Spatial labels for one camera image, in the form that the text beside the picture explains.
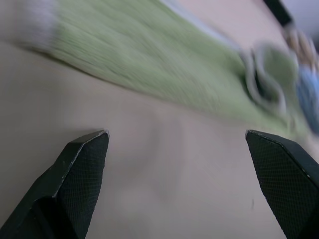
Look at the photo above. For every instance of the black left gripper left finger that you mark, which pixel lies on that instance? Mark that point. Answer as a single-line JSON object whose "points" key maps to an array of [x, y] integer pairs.
{"points": [[67, 184]]}

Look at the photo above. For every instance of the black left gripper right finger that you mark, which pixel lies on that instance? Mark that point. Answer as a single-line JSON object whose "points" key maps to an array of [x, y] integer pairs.
{"points": [[286, 184]]}

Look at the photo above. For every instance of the green towel with white ends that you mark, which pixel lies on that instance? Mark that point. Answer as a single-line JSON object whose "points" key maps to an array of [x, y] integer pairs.
{"points": [[154, 57]]}

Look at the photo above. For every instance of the blue and tan object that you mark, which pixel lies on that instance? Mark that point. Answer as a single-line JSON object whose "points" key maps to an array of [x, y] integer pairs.
{"points": [[305, 82]]}

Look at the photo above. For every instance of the black bar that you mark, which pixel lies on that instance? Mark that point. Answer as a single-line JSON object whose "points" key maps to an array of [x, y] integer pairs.
{"points": [[280, 11]]}

